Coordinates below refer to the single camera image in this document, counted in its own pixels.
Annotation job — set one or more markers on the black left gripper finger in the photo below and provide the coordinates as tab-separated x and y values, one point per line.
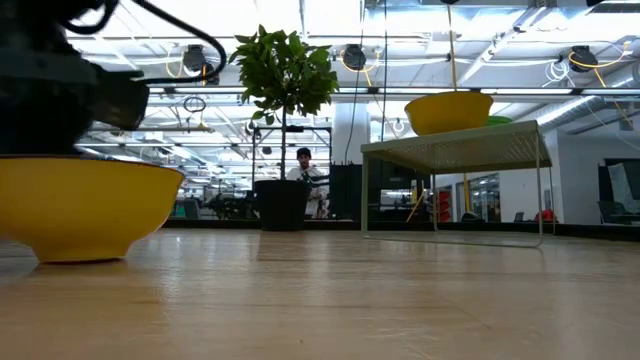
40	130

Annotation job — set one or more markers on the yellow bowl with patterned inside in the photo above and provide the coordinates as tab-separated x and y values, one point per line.
447	115
85	210

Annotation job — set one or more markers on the green plastic bowl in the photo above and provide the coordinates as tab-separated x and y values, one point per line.
501	121

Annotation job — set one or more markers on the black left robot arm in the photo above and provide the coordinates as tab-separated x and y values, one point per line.
30	25

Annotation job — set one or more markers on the green plant in black pot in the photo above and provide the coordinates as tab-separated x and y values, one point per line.
282	205

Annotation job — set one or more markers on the person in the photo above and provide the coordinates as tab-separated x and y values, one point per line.
303	156

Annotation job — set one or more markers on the mint perforated metal shelf riser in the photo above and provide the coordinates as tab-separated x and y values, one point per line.
465	147

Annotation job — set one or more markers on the red jacket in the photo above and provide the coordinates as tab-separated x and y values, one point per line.
546	216

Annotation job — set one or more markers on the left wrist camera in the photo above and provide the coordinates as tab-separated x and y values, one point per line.
122	100

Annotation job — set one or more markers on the black aluminium rig frame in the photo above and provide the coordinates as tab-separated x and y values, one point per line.
225	224

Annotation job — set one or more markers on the black background rig frame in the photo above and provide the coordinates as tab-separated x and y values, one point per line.
292	128

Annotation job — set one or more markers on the silver ventilation duct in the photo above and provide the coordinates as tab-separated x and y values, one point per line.
575	110

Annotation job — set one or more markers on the dark wall board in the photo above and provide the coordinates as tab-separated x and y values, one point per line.
607	190

